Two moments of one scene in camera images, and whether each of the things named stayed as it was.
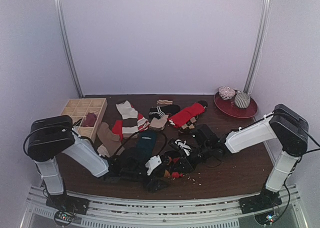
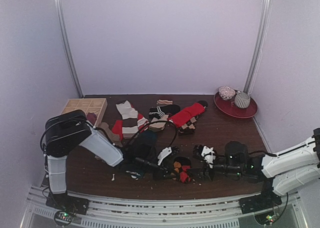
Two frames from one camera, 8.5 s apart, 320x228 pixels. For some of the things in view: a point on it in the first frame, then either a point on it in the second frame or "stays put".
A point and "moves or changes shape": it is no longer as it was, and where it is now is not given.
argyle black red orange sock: (168, 173) moves or changes shape
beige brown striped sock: (129, 116) stays put
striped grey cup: (242, 99) stays put
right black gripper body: (178, 155) -> (205, 167)
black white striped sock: (160, 111) stays put
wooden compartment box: (78, 108) stays put
